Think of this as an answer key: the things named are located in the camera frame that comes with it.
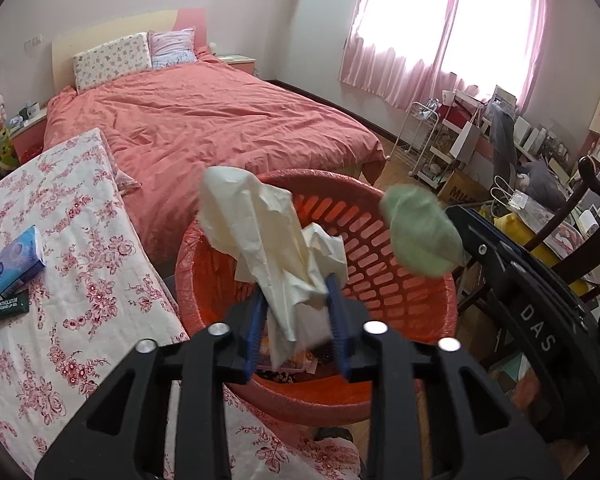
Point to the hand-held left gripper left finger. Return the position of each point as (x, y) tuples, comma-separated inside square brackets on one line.
[(252, 325)]

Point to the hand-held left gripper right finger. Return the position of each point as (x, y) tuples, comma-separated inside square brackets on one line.
[(336, 315)]

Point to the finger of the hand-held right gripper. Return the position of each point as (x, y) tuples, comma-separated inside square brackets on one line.
[(472, 230)]

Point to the green tissue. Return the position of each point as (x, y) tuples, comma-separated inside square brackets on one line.
[(420, 230)]

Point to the red plastic laundry basket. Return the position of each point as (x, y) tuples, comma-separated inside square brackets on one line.
[(380, 285)]

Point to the white paper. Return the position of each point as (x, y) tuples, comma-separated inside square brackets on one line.
[(260, 225)]

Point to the cardboard box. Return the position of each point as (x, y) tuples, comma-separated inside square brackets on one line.
[(462, 187)]

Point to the yellow bag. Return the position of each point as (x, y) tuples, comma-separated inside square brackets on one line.
[(517, 230)]

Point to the grey jacket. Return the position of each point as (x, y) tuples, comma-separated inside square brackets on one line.
[(504, 140)]

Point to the white paper bag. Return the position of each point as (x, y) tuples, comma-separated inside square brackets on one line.
[(464, 135)]

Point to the dark wooden chair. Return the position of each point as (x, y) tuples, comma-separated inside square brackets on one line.
[(595, 220)]

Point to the pink floral tablecloth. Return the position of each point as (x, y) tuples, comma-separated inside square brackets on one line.
[(80, 340)]

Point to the pink curtain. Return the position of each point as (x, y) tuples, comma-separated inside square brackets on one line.
[(430, 35)]

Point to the coral bed duvet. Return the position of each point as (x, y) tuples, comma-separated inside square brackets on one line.
[(205, 120)]

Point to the blue tissue pack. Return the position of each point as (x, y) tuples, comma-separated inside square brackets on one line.
[(20, 260)]

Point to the pink nightstand by window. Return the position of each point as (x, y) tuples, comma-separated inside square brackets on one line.
[(237, 64)]

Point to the pink striped pillow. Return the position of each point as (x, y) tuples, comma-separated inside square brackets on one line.
[(172, 47)]

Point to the pink nightstand with mug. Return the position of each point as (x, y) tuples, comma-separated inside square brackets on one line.
[(27, 132)]

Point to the floral white pillow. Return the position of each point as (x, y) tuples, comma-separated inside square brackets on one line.
[(112, 62)]

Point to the beige and pink headboard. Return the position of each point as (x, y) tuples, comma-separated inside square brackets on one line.
[(100, 35)]

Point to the wall switch plate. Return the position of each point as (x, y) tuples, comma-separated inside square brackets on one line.
[(32, 43)]

